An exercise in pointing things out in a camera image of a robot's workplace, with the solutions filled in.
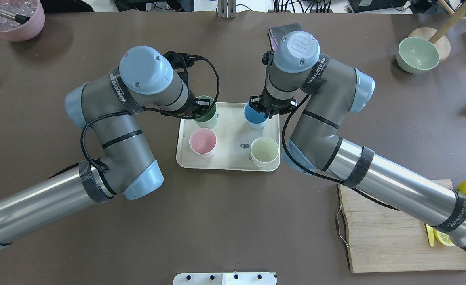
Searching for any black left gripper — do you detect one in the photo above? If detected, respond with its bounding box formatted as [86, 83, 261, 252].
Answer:
[164, 51, 211, 118]

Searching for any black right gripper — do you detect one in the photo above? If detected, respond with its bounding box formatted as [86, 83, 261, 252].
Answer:
[249, 51, 298, 119]

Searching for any blue cup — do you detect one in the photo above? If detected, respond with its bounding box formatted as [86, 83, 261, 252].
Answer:
[243, 103, 267, 129]

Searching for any green cup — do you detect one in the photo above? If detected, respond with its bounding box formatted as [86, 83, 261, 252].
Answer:
[194, 95, 218, 129]

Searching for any pink cup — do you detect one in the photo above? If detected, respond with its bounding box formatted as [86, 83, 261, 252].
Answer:
[189, 128, 218, 158]

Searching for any cream yellow cup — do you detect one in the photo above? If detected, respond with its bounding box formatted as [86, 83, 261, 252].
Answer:
[250, 137, 280, 167]

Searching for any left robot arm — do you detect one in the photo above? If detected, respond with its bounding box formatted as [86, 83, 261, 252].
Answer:
[0, 46, 214, 250]

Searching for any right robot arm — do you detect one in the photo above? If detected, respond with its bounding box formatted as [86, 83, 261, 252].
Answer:
[251, 30, 466, 251]

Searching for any grey folded cloth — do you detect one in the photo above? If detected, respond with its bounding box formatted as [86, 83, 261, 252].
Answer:
[268, 22, 304, 51]

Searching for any green bowl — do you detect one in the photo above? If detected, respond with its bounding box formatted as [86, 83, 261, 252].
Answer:
[396, 37, 440, 74]

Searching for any wooden cutting board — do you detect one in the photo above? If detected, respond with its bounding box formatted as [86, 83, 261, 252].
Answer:
[336, 185, 466, 274]

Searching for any wooden cup stand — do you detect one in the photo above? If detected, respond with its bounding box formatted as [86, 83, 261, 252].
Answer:
[408, 0, 466, 63]

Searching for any metal muddler stick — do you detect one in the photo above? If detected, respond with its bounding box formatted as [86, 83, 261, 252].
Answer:
[0, 8, 30, 24]

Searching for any yellow plastic knife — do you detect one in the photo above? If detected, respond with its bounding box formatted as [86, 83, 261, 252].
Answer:
[424, 224, 435, 247]

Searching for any pink bowl with ice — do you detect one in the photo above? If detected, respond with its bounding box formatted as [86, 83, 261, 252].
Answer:
[0, 0, 45, 42]

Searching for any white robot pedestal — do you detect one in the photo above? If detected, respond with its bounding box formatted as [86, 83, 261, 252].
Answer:
[173, 272, 278, 285]

